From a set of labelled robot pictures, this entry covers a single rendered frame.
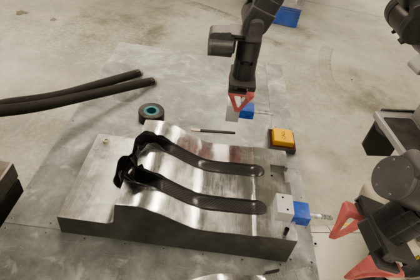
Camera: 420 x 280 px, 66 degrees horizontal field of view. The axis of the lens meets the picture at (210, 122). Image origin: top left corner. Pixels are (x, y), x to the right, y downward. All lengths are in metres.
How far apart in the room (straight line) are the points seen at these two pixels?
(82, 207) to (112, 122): 0.35
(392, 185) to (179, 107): 0.78
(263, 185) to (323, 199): 1.28
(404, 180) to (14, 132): 2.16
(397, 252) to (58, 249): 0.63
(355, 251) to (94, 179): 1.12
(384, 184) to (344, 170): 1.81
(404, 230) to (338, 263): 0.97
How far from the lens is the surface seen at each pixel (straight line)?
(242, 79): 0.83
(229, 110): 0.89
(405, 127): 0.88
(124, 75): 1.18
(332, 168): 2.25
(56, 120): 2.36
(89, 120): 1.06
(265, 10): 0.74
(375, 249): 0.54
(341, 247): 1.55
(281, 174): 0.87
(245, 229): 0.71
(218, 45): 0.78
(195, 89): 1.20
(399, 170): 0.47
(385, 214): 0.55
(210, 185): 0.77
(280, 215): 0.73
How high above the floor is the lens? 1.48
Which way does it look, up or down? 40 degrees down
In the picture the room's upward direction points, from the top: 9 degrees clockwise
